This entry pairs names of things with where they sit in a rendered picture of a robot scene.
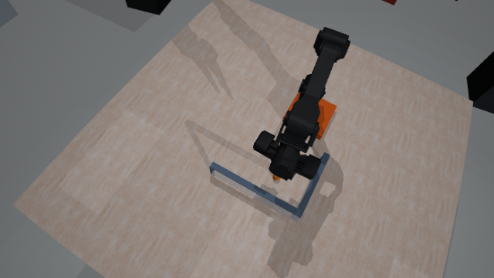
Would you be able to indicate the blue l-shaped wall trim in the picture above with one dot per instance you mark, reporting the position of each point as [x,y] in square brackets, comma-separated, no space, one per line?
[296,211]

